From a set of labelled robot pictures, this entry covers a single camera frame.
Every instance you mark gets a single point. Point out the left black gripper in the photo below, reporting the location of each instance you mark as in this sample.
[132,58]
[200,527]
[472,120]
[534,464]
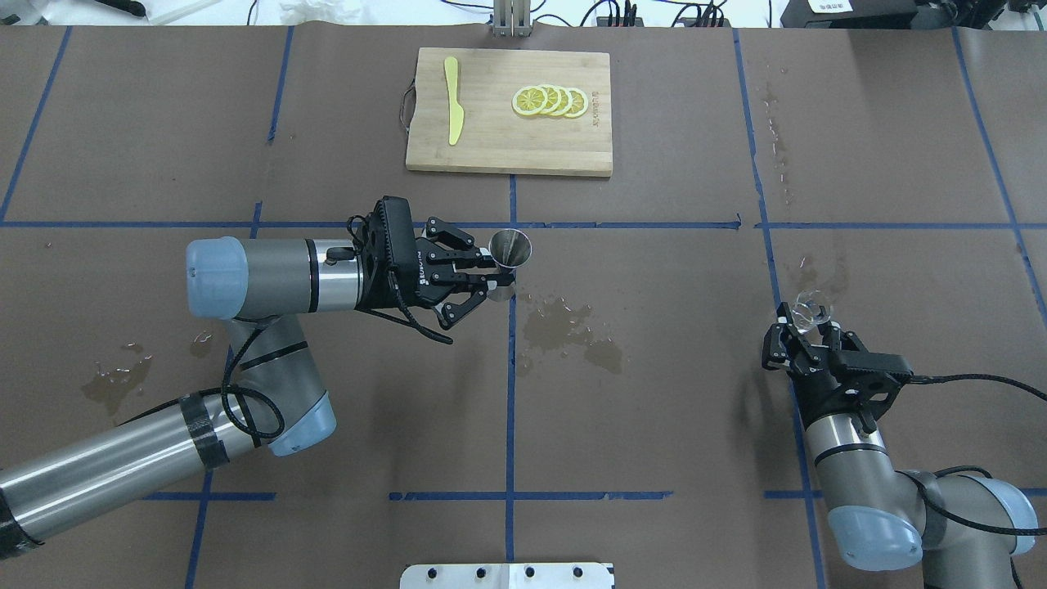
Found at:
[411,278]

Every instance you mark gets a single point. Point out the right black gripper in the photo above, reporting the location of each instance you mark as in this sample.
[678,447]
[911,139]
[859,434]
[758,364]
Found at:
[820,384]

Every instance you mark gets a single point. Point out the clear glass cup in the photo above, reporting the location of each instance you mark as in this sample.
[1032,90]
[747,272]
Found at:
[812,308]

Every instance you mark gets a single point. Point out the steel jigger measuring cup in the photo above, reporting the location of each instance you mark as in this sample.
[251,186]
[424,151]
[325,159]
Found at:
[510,249]

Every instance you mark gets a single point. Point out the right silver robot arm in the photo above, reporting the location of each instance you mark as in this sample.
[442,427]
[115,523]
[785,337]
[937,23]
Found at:
[961,525]

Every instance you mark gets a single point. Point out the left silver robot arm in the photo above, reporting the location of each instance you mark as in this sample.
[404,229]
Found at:
[95,330]

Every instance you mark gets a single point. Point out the wooden cutting board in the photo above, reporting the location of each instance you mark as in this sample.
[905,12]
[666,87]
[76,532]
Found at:
[494,138]

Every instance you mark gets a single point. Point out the yellow plastic knife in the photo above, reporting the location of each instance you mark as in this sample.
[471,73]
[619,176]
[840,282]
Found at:
[456,112]

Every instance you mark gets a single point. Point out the lemon slice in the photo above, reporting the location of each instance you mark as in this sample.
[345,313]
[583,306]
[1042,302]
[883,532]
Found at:
[554,99]
[566,102]
[529,100]
[579,103]

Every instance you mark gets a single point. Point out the crumpled white tissue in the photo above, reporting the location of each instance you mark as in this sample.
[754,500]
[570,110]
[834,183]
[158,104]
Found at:
[335,12]

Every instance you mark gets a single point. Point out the black box on desk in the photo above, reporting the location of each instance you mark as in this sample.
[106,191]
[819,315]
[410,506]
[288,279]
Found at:
[849,14]

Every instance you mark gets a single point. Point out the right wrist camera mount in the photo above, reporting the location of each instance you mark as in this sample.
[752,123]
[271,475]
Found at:
[868,382]

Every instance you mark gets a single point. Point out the aluminium frame post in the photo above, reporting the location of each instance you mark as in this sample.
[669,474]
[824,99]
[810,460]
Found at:
[511,18]

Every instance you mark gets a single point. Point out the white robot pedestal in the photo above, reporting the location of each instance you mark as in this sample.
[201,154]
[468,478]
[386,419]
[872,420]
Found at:
[510,575]

